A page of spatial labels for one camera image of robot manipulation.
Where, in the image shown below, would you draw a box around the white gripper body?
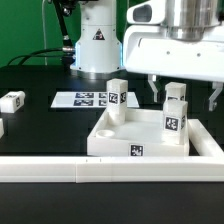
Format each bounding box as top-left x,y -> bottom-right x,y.
123,25 -> 224,82

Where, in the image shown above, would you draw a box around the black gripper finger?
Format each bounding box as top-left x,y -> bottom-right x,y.
148,74 -> 158,103
209,82 -> 224,111

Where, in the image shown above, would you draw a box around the white square tabletop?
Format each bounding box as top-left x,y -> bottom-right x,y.
87,108 -> 189,157

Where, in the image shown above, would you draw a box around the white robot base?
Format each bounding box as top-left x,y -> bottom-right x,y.
70,0 -> 124,79

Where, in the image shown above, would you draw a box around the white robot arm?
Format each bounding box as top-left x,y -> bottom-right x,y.
123,0 -> 224,110

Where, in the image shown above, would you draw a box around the white U-shaped obstacle fence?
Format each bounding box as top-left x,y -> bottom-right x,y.
0,119 -> 224,183

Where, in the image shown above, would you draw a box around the white marker sheet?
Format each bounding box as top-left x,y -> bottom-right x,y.
51,92 -> 139,108

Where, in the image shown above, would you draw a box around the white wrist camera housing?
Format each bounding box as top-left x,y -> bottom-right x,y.
126,0 -> 166,25

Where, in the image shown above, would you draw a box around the black cables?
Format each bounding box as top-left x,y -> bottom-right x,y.
7,47 -> 75,66

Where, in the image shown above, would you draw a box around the black camera stand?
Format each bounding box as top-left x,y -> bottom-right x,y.
48,0 -> 78,67

